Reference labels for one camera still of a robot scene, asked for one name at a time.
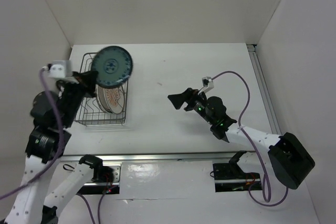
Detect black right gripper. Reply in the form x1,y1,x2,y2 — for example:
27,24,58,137
168,87,215,125

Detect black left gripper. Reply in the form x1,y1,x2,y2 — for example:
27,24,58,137
60,69,99,126

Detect blue floral plate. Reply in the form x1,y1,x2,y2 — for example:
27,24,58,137
91,46,133,89

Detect orange sunburst plate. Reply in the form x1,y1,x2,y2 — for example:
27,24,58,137
96,86,125,114

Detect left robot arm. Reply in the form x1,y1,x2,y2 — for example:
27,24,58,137
1,69,106,223

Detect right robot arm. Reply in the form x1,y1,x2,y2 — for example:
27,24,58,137
167,88,315,190

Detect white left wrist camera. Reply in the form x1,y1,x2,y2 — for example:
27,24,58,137
43,60,77,83

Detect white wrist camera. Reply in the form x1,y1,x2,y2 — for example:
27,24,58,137
198,77,214,94
43,60,77,83

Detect metal wire dish rack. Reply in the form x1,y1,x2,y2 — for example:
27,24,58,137
74,51,130,126

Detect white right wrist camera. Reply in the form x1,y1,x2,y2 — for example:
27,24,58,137
198,77,214,94

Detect aluminium frame rail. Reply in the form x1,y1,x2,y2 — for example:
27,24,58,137
246,44,282,135

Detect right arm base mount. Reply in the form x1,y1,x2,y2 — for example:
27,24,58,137
209,151,262,193

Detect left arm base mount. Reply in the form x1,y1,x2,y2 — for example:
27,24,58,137
76,154,121,195

